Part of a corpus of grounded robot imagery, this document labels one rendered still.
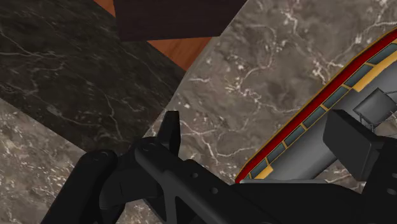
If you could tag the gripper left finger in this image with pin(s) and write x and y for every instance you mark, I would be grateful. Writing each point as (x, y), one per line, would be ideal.
(169, 133)

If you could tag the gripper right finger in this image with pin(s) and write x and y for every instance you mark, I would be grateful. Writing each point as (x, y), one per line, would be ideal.
(350, 144)

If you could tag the red yellow grey toy train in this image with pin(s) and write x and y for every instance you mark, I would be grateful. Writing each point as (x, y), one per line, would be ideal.
(313, 145)

